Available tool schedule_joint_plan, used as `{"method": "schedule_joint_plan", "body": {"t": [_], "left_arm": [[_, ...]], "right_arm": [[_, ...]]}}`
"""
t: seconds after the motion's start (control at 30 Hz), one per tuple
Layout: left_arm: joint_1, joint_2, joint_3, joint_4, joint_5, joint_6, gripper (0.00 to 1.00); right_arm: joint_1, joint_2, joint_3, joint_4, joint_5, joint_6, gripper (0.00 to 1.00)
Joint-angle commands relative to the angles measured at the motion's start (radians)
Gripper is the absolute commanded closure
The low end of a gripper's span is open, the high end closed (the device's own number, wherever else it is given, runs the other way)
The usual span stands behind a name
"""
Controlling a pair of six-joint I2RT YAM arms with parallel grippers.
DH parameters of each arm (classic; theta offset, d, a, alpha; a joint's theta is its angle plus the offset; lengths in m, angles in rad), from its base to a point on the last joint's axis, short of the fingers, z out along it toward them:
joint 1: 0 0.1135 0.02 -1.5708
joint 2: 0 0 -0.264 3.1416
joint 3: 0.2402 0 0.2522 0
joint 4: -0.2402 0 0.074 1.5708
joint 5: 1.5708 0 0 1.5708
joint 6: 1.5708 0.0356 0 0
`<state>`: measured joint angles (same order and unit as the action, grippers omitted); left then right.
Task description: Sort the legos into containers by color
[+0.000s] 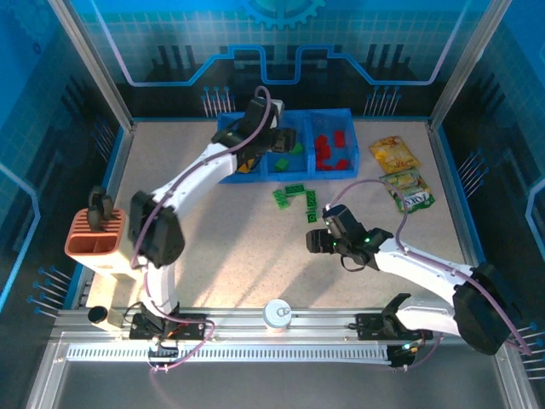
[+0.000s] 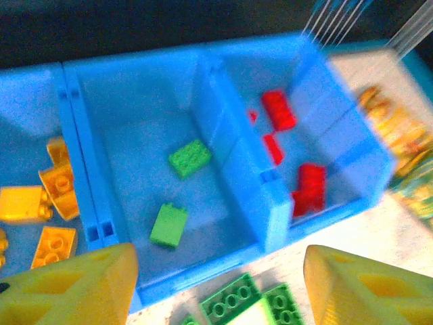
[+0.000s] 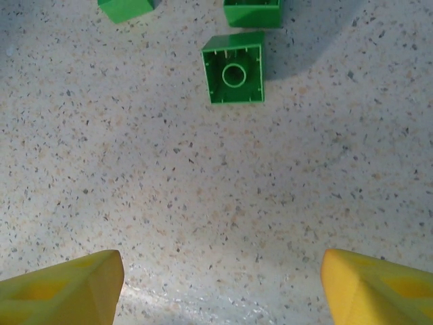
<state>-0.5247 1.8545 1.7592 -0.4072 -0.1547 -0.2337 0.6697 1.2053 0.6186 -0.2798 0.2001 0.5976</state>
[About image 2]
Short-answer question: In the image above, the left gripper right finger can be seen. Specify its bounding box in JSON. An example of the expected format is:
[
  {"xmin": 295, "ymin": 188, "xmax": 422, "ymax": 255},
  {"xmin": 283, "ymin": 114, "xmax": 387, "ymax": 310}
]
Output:
[{"xmin": 303, "ymin": 244, "xmax": 433, "ymax": 325}]

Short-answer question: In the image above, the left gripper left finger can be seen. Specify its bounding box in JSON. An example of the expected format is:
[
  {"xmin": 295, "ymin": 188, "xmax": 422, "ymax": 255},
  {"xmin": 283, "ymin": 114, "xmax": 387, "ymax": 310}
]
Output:
[{"xmin": 0, "ymin": 242, "xmax": 139, "ymax": 325}]

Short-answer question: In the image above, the yellow lego disc brick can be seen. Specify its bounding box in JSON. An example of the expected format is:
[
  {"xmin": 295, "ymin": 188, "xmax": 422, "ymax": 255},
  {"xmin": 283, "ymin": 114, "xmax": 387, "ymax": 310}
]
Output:
[{"xmin": 38, "ymin": 161, "xmax": 81, "ymax": 221}]

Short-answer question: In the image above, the red lego brick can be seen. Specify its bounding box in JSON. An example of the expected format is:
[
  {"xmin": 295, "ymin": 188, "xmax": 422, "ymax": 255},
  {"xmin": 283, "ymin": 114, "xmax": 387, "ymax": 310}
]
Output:
[
  {"xmin": 262, "ymin": 133, "xmax": 286, "ymax": 167},
  {"xmin": 296, "ymin": 162, "xmax": 328, "ymax": 196},
  {"xmin": 260, "ymin": 90, "xmax": 298, "ymax": 132},
  {"xmin": 290, "ymin": 189, "xmax": 326, "ymax": 218}
]

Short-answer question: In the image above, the green snack bag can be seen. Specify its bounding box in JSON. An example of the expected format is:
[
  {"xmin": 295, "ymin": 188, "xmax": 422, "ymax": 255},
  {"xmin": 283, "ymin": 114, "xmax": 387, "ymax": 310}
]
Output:
[{"xmin": 388, "ymin": 148, "xmax": 433, "ymax": 224}]

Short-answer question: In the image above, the blue three-compartment bin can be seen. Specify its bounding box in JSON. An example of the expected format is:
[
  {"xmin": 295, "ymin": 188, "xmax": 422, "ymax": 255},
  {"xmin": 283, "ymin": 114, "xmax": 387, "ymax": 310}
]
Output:
[{"xmin": 0, "ymin": 33, "xmax": 398, "ymax": 314}]

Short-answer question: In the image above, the yellow snack bag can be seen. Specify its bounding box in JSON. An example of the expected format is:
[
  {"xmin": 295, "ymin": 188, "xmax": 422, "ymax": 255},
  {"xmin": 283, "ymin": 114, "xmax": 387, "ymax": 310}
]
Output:
[{"xmin": 357, "ymin": 84, "xmax": 433, "ymax": 177}]

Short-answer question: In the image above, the aluminium frame post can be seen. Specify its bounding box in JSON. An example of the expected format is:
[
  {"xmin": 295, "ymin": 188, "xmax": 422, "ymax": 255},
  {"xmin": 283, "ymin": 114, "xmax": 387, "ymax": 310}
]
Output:
[{"xmin": 385, "ymin": 0, "xmax": 433, "ymax": 60}]

